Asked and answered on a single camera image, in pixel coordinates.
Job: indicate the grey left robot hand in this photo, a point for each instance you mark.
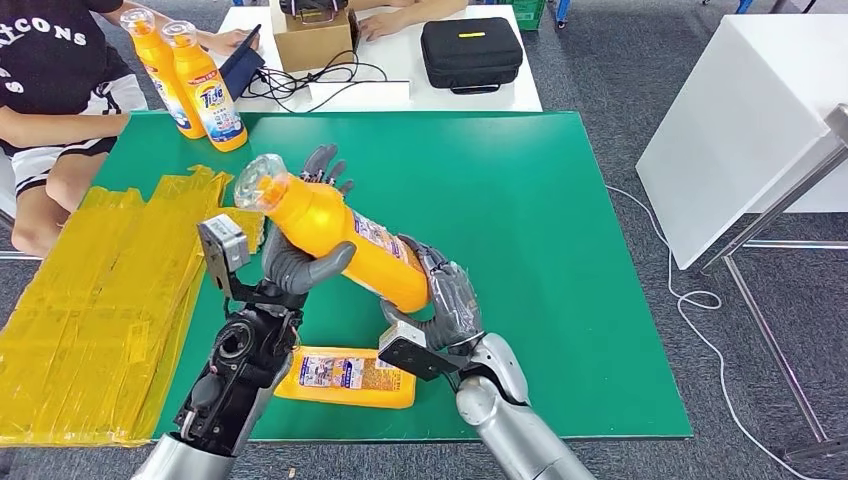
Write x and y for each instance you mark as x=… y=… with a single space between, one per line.
x=291 y=272

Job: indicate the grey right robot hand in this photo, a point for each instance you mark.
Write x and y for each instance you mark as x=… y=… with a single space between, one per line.
x=457 y=305

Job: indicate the person's left hand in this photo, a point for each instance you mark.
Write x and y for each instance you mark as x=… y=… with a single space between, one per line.
x=228 y=41

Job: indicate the person's hand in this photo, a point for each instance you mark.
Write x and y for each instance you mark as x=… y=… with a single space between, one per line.
x=387 y=26

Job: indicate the orange Tide detergent bottle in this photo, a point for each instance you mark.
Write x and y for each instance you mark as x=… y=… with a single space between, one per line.
x=318 y=218
x=358 y=379
x=159 y=73
x=215 y=106

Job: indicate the person's forearm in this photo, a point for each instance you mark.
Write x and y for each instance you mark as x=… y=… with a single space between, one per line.
x=437 y=10

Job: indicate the person's right forearm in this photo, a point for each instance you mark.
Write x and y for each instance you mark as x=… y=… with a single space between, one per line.
x=60 y=129

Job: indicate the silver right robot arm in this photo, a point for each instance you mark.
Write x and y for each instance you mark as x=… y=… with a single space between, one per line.
x=510 y=424

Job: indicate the tablet in dark case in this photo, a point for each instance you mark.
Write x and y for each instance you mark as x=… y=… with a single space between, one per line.
x=242 y=69

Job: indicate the brown cardboard box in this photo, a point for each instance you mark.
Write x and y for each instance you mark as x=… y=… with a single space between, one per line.
x=314 y=46

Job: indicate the black carrying case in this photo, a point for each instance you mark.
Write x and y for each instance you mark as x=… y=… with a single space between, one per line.
x=472 y=60

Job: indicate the white desk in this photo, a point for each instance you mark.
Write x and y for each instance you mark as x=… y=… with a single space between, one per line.
x=464 y=99

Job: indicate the green plastic crate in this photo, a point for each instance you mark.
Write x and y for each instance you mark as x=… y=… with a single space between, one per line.
x=530 y=14

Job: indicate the person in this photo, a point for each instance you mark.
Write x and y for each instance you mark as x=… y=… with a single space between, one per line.
x=46 y=66

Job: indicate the yellow taped sheet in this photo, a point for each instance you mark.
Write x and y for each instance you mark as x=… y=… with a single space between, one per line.
x=79 y=331

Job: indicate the white table with metal legs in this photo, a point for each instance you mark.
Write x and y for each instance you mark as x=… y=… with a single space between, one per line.
x=729 y=132

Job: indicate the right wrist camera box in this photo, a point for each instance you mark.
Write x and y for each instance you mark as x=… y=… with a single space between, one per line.
x=417 y=354

